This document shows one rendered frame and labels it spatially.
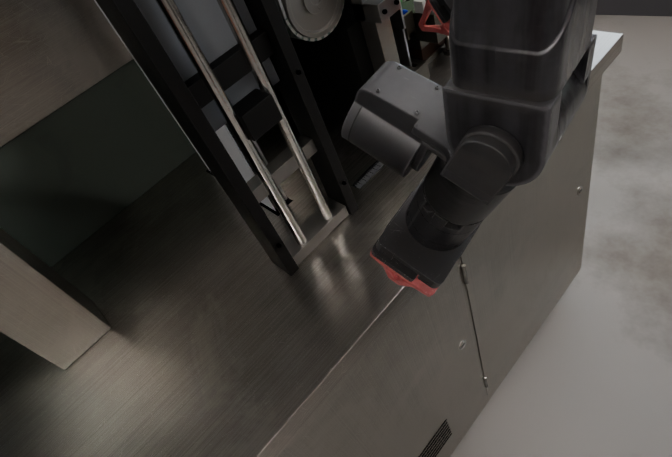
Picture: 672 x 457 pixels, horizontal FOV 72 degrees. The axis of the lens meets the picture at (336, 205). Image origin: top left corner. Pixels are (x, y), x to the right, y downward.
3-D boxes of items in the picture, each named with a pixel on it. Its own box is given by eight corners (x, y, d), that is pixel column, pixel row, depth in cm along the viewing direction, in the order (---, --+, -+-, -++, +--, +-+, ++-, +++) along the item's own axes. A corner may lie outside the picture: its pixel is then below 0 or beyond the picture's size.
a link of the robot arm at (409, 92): (525, 165, 24) (585, 68, 27) (341, 51, 26) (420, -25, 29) (448, 250, 34) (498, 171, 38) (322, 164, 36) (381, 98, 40)
